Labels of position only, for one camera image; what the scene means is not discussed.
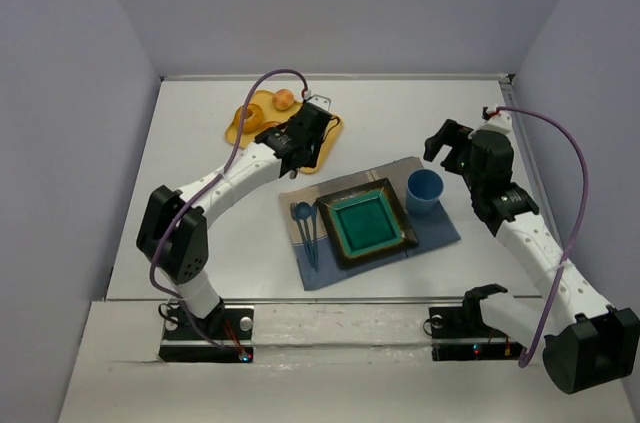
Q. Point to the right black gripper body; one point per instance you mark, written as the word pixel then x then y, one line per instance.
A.
pixel 451 144

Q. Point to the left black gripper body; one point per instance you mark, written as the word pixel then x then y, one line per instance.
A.
pixel 310 130

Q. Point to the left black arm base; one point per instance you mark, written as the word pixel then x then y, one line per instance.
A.
pixel 180 343

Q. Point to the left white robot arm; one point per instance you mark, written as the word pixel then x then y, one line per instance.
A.
pixel 173 235

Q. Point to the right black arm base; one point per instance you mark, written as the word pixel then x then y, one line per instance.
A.
pixel 459 333

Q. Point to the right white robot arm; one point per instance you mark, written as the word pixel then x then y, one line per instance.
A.
pixel 582 338

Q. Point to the round bread roll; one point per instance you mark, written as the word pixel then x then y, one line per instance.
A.
pixel 283 99

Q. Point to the orange bagel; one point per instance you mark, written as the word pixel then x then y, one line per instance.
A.
pixel 249 119

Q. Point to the blue plastic cup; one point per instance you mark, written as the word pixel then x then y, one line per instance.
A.
pixel 423 191

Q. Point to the blue plastic spoon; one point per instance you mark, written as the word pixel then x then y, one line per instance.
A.
pixel 302 213

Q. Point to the square teal ceramic plate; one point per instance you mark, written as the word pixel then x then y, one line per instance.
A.
pixel 365 223

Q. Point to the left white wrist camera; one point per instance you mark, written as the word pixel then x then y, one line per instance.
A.
pixel 318 100

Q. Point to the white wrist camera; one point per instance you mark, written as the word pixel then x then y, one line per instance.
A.
pixel 318 100
pixel 496 120

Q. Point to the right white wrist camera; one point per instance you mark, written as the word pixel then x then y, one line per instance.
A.
pixel 496 120

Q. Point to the metal table edge rail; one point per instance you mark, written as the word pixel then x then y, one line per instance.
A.
pixel 316 77

